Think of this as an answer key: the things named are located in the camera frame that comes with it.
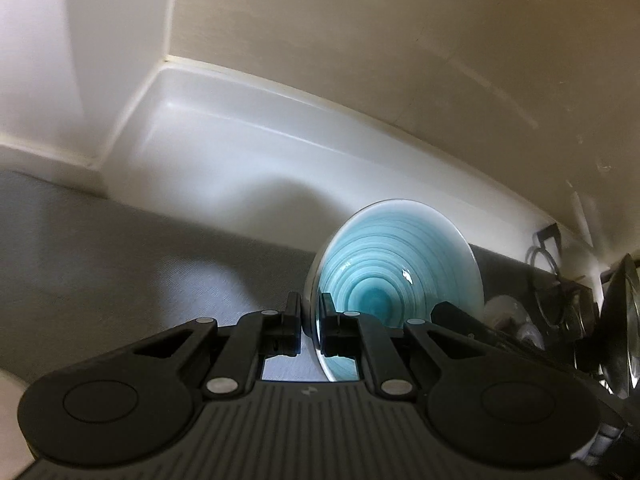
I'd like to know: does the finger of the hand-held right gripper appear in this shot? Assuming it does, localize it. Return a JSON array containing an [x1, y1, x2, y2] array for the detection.
[[431, 301, 503, 348]]

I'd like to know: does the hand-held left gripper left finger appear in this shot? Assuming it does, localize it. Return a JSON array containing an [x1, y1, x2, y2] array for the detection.
[[100, 292, 303, 400]]

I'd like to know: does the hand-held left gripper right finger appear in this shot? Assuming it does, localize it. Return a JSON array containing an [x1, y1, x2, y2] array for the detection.
[[319, 292, 506, 400]]

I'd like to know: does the teal striped bowl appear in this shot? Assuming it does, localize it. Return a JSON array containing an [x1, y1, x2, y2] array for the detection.
[[303, 199, 485, 383]]

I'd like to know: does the white bowl blue pattern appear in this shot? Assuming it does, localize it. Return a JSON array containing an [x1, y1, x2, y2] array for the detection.
[[482, 294, 547, 356]]

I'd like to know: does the black gas stove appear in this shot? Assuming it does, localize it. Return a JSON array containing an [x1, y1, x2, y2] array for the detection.
[[469, 242, 640, 401]]

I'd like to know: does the black pan support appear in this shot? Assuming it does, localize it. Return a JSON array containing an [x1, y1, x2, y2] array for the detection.
[[525, 222, 601, 343]]

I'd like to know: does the gas burner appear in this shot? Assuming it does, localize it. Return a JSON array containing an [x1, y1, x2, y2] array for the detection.
[[597, 252, 640, 401]]

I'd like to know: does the grey white printed cloth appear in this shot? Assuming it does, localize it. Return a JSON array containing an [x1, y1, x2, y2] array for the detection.
[[0, 170, 332, 382]]

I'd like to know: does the white square floral plate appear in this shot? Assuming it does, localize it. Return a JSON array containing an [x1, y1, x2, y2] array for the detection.
[[0, 369, 36, 461]]

